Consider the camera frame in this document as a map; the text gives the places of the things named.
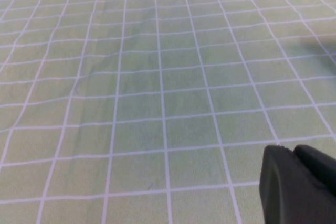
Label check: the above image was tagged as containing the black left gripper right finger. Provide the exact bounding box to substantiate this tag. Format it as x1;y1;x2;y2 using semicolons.
293;144;336;195

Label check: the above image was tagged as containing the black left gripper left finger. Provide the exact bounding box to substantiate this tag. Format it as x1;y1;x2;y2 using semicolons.
258;144;336;224

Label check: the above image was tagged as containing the green white-checked tablecloth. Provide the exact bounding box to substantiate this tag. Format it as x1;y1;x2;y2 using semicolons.
0;0;336;224

